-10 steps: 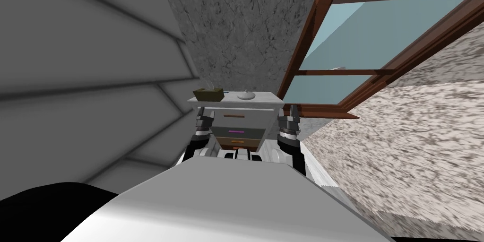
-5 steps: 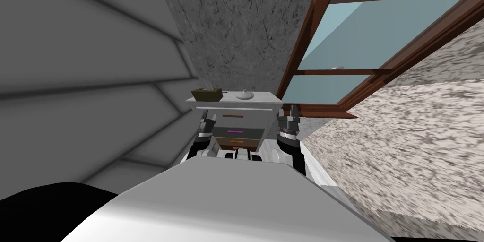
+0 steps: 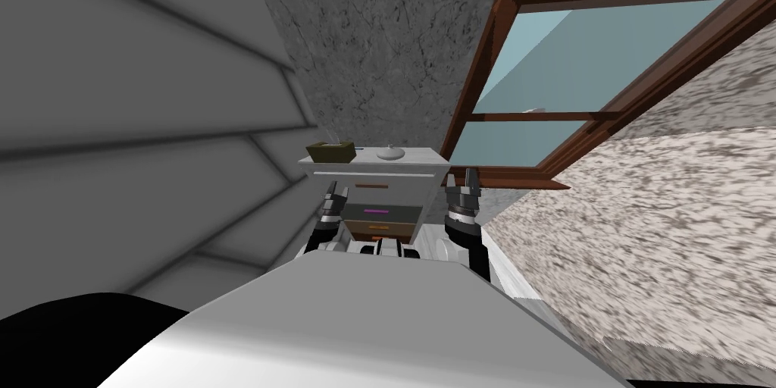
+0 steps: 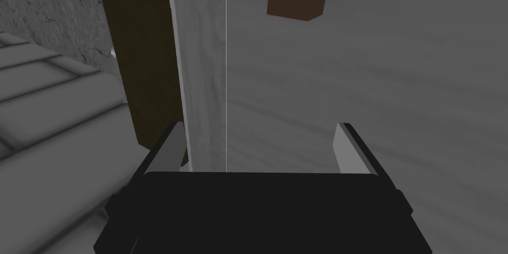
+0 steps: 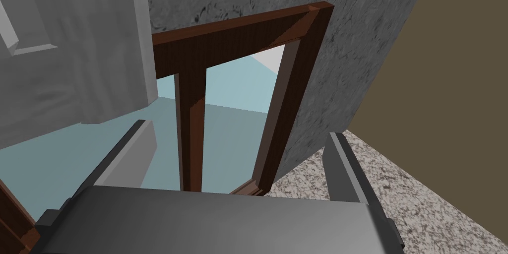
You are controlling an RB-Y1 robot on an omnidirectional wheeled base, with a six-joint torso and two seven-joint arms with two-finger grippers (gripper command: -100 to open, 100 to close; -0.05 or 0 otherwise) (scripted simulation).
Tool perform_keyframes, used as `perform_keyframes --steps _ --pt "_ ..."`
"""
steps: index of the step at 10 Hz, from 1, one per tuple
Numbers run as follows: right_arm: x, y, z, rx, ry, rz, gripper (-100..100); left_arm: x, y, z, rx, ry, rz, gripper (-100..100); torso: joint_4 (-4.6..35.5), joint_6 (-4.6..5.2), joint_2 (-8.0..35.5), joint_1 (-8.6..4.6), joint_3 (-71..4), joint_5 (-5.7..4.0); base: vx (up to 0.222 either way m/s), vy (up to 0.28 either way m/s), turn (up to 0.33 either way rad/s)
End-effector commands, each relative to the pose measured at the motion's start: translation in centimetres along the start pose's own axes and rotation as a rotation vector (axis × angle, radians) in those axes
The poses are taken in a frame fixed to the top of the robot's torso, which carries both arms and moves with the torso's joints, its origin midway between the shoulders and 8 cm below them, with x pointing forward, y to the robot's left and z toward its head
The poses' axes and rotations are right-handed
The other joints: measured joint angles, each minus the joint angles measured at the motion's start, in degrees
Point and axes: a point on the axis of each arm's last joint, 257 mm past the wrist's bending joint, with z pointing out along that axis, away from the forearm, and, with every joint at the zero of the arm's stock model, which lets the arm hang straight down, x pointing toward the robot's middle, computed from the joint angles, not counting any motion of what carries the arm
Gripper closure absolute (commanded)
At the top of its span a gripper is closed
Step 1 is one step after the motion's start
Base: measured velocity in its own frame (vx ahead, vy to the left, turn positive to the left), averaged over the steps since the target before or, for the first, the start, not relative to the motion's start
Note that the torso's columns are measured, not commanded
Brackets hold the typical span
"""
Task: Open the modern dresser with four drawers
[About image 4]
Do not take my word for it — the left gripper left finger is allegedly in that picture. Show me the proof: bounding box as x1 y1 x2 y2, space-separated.
141 121 187 175

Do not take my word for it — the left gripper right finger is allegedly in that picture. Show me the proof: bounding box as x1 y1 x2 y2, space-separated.
332 123 381 177

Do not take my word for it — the dark brown door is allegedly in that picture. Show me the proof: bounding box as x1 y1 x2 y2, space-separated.
101 0 190 167

